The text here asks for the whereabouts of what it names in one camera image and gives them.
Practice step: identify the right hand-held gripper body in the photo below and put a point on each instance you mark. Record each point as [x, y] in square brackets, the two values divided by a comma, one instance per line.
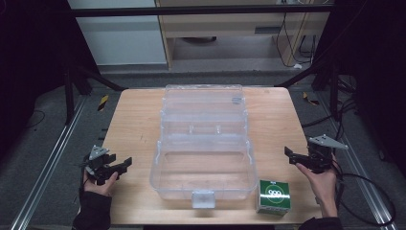
[320, 156]

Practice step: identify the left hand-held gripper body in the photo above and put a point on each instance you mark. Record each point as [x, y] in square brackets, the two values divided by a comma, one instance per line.
[95, 163]

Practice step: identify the person's left hand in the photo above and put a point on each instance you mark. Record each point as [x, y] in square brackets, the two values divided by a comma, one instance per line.
[101, 187]

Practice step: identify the person's right hand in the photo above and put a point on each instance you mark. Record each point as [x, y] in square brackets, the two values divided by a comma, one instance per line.
[320, 185]

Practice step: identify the green and white carton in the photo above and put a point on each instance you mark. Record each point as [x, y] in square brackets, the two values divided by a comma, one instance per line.
[274, 196]

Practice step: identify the yellow and black tape piece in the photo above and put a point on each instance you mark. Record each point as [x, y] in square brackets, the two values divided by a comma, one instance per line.
[102, 103]
[310, 99]

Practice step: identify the black metal stand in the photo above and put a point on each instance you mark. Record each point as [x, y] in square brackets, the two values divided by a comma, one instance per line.
[68, 96]
[333, 92]

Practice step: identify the clear plastic storage box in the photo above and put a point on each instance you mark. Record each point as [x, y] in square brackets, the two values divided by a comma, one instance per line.
[204, 153]

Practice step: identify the white plug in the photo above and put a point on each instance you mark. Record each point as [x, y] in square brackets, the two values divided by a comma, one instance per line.
[297, 66]

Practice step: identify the white cabinet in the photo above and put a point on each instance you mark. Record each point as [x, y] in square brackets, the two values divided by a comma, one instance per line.
[121, 35]

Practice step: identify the light wooden desk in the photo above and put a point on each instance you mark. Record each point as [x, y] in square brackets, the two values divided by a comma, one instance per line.
[230, 25]

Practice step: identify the black horizontal bar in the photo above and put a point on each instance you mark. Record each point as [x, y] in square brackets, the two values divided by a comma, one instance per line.
[191, 11]

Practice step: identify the aluminium floor rail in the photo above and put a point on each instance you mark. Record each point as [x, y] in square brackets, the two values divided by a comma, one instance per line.
[48, 166]
[357, 166]

